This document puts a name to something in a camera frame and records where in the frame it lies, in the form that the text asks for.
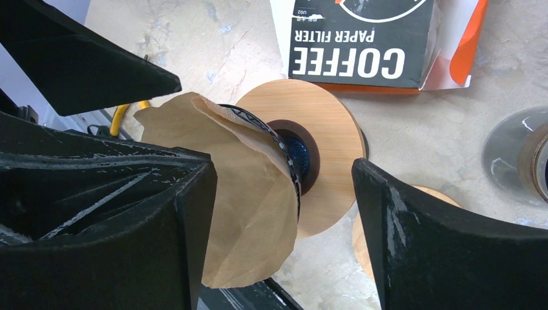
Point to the coffee paper filter box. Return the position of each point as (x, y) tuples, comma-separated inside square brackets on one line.
[(390, 47)]

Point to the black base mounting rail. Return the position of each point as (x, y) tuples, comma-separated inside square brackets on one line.
[(266, 294)]

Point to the glass carafe with collar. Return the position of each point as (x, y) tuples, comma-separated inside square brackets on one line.
[(514, 156)]

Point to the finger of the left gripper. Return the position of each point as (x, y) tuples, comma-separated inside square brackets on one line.
[(74, 68), (55, 183)]

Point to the wooden ring dripper holder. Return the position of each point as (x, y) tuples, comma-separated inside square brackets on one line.
[(359, 241)]

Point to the yellow handled pliers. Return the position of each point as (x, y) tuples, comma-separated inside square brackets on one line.
[(119, 115)]

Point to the wooden dripper stand black base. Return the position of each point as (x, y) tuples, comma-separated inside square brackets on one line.
[(307, 112)]

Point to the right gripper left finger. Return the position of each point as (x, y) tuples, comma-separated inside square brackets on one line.
[(145, 258)]

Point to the brown paper coffee filter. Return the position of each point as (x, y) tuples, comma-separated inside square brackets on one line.
[(254, 224)]

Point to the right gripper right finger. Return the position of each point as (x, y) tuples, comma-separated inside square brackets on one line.
[(429, 254)]

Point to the blue ribbed dripper cone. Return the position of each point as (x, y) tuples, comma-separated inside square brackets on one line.
[(293, 149)]

